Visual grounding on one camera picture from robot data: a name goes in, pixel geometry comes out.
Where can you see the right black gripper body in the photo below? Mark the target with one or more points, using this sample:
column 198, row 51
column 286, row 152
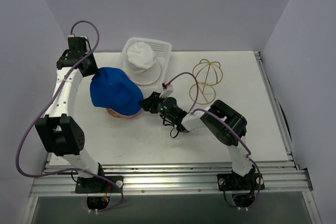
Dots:
column 153, row 102

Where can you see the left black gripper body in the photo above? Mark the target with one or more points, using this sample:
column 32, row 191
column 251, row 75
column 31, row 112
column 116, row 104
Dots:
column 92, row 69

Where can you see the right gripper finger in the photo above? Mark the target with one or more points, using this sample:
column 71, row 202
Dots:
column 146, row 106
column 149, row 100

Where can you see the blue baseball cap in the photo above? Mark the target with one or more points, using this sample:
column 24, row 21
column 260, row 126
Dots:
column 111, row 88

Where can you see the pink baseball cap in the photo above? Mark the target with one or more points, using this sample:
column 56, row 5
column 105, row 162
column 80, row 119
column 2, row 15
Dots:
column 126, row 116

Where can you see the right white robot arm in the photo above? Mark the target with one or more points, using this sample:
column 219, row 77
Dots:
column 226, row 124

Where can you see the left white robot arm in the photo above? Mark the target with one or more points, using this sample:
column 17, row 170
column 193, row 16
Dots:
column 58, row 131

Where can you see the white bucket hat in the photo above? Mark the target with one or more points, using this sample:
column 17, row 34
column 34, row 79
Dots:
column 141, row 64

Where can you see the wooden hat stand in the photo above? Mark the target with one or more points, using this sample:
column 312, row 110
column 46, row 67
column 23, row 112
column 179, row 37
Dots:
column 114, row 113

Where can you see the white plastic basket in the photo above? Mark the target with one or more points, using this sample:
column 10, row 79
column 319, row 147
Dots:
column 163, row 52

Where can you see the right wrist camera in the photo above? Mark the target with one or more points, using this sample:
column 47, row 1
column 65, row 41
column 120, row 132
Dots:
column 168, row 89

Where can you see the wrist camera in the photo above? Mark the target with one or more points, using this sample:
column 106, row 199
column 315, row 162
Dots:
column 168, row 89
column 78, row 36

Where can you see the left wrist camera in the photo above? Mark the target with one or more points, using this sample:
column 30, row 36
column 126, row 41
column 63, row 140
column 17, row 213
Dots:
column 78, row 36

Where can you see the gold wire hat stand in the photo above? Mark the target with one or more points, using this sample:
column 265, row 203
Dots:
column 208, row 74

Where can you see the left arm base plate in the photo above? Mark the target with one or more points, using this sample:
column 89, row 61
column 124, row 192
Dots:
column 96, row 185

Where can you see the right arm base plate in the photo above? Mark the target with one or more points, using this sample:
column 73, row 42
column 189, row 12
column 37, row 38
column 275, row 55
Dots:
column 234, row 182

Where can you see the aluminium mounting rail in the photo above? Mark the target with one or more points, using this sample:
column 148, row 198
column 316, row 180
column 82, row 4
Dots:
column 179, row 179

